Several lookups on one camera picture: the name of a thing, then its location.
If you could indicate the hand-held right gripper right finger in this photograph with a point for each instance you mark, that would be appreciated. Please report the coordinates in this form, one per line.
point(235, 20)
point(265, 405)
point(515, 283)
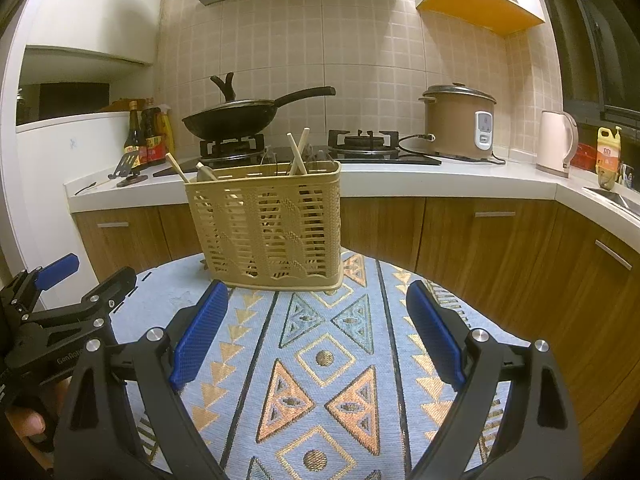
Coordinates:
point(435, 335)

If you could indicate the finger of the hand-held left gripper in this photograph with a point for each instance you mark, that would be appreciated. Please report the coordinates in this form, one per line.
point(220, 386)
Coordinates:
point(57, 269)
point(117, 282)

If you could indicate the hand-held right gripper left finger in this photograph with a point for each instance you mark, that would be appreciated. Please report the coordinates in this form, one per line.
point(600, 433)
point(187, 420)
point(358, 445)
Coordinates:
point(200, 330)

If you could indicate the beige plastic utensil basket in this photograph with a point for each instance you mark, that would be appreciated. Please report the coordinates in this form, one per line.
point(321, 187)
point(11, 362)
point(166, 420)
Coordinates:
point(265, 230)

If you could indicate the pale wooden chopstick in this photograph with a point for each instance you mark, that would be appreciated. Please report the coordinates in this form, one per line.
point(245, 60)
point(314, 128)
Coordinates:
point(177, 167)
point(303, 140)
point(291, 146)

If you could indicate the person's left hand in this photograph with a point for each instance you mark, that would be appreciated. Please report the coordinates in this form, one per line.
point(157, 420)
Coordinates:
point(25, 420)

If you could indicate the wooden kitchen counter cabinets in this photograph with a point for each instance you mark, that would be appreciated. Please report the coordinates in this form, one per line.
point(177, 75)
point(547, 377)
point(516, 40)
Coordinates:
point(475, 250)

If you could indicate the white refrigerator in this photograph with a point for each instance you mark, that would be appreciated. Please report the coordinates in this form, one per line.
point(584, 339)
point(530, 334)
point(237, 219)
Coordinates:
point(50, 160)

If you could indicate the blue patterned table mat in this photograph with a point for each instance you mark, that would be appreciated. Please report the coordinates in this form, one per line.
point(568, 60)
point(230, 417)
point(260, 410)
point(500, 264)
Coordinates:
point(325, 320)

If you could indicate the slotted metal spatula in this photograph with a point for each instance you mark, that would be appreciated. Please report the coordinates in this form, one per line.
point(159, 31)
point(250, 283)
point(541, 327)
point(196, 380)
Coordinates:
point(125, 166)

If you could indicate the dark soy sauce bottle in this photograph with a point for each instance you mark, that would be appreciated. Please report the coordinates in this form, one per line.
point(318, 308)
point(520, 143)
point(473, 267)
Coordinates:
point(134, 140)

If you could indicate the dark sauce bottle red label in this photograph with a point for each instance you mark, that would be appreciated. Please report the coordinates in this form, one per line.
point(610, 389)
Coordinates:
point(152, 140)

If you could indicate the yellow sauce bottle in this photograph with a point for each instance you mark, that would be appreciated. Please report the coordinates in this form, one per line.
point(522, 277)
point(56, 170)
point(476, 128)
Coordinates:
point(167, 132)

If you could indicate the black wok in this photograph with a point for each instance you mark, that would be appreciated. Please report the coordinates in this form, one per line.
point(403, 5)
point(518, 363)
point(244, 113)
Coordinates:
point(230, 117)

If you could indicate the black gas stove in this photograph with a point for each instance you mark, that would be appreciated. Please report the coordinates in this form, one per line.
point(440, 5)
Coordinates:
point(350, 152)

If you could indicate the brown rice cooker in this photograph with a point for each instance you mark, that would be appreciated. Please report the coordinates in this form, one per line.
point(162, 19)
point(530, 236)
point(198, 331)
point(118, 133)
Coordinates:
point(457, 120)

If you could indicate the steel sink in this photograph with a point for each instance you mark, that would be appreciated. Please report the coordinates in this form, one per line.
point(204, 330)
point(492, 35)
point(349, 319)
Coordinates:
point(615, 199)

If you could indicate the white electric kettle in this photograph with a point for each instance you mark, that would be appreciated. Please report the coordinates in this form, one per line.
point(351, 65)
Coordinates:
point(555, 140)

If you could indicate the red packet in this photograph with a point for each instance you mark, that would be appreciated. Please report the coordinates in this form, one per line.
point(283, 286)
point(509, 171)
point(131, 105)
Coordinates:
point(584, 156)

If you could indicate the yellow oil bottle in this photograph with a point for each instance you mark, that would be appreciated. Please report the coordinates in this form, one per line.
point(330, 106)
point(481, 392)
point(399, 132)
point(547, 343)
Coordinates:
point(609, 157)

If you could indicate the dark window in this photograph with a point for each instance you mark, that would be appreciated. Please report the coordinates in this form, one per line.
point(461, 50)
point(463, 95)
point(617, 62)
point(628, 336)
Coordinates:
point(595, 50)

